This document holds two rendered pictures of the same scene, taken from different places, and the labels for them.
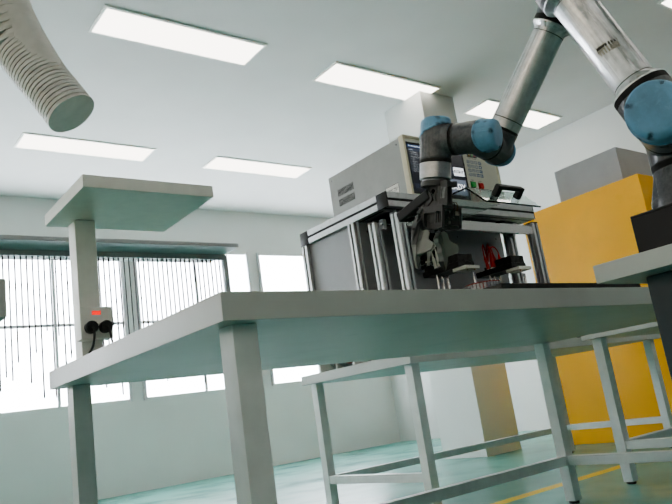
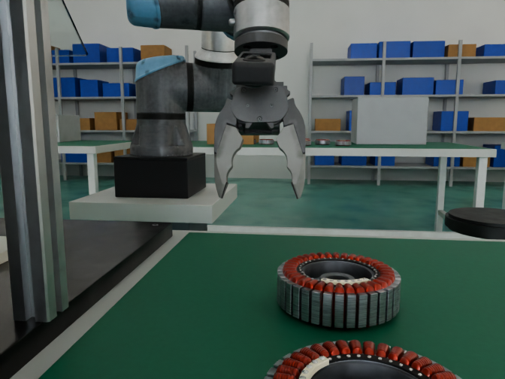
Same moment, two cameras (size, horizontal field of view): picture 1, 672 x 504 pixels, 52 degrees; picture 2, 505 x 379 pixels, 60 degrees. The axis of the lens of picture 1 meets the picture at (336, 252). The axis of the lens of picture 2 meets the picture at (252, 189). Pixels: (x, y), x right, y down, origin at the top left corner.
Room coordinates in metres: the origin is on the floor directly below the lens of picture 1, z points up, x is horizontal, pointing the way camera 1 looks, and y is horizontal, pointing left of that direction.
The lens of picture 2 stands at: (2.02, 0.17, 0.92)
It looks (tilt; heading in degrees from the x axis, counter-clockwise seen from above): 9 degrees down; 226
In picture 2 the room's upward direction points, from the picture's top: straight up
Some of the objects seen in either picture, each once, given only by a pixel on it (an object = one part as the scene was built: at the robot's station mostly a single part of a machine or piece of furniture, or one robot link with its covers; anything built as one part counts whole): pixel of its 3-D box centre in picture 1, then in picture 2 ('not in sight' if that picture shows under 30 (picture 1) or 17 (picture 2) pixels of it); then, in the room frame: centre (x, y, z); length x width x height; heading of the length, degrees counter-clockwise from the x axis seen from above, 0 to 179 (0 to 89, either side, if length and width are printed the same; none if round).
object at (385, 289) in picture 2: not in sight; (337, 286); (1.69, -0.06, 0.77); 0.11 x 0.11 x 0.04
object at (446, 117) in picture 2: not in sight; (449, 121); (-4.48, -2.40, 0.92); 0.42 x 0.36 x 0.28; 39
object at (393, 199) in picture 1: (419, 226); not in sight; (2.28, -0.29, 1.09); 0.68 x 0.44 x 0.05; 129
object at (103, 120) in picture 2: not in sight; (111, 121); (-1.28, -6.37, 0.92); 0.40 x 0.36 x 0.27; 37
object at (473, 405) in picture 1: (448, 269); not in sight; (6.30, -1.00, 1.65); 0.50 x 0.45 x 3.30; 39
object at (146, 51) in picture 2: not in sight; (156, 55); (-1.76, -5.78, 1.90); 0.40 x 0.36 x 0.24; 40
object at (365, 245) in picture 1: (442, 271); not in sight; (2.23, -0.33, 0.92); 0.66 x 0.01 x 0.30; 129
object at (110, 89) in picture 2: not in sight; (122, 90); (-1.39, -6.22, 1.38); 0.42 x 0.42 x 0.20; 37
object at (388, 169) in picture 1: (415, 192); not in sight; (2.29, -0.30, 1.22); 0.44 x 0.39 x 0.20; 129
